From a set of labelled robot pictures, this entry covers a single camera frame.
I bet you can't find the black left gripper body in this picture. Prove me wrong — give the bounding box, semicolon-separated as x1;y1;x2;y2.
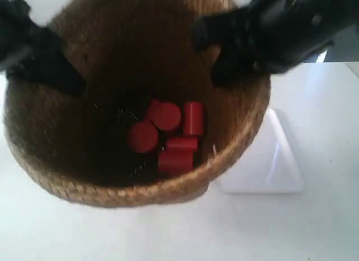
1;0;86;93

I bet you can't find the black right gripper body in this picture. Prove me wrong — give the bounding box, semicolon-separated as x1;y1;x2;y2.
213;8;337;76

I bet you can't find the woven straw basket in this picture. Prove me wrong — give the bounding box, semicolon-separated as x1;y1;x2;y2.
4;0;270;207

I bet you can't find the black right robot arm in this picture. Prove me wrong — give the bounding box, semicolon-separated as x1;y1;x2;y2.
191;0;358;87

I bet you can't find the white plastic tray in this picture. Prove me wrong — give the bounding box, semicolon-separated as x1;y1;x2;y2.
217;108;305;194

